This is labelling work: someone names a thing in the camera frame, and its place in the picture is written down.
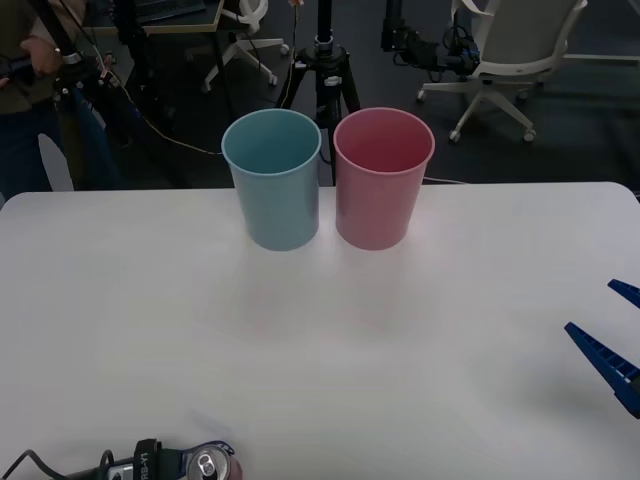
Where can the black camera tripod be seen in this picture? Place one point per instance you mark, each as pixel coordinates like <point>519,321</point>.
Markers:
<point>325,75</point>

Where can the person's hand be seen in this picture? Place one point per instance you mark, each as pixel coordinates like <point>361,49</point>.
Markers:
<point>42,55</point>

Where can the wooden desk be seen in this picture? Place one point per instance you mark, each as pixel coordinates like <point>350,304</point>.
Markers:
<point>170,20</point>

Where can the red drink can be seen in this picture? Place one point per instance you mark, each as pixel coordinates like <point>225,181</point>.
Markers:
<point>215,466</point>

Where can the small white office chair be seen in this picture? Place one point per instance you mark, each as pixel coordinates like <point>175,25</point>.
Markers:
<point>250,45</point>

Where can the pale blue plastic bin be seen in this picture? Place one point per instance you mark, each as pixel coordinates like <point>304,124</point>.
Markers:
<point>280,200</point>

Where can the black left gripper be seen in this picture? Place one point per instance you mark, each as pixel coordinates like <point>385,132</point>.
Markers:
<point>172,465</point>

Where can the large white office chair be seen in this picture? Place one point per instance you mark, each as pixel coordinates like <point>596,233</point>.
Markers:
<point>515,45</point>

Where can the pink plastic bin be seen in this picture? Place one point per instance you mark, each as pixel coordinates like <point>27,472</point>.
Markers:
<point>375,205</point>

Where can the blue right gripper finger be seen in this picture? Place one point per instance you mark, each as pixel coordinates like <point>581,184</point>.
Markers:
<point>607,365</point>
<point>627,292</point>

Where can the person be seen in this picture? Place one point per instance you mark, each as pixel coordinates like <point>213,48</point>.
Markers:
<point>20,125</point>

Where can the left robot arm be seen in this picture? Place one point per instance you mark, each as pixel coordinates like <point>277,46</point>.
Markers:
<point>120,472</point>

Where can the black tripod with silver collar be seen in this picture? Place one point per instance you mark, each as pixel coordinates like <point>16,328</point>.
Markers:
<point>70,57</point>

